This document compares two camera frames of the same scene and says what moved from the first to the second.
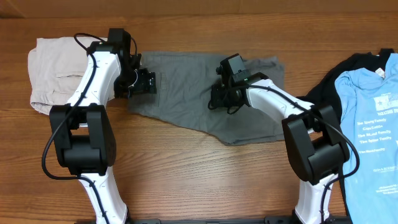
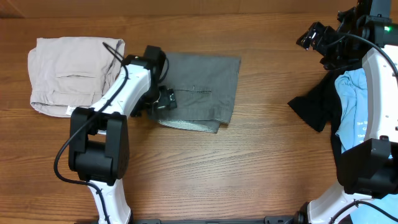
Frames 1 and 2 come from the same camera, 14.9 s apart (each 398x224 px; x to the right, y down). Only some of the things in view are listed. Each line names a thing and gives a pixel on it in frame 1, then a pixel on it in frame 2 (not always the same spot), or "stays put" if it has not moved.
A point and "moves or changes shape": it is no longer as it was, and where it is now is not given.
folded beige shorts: x=56 y=67 stays put
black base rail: x=212 y=221 stays put
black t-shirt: x=324 y=93 stays put
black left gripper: x=147 y=82 to x=168 y=99
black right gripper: x=216 y=102 to x=324 y=33
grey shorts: x=184 y=80 moves or changes shape
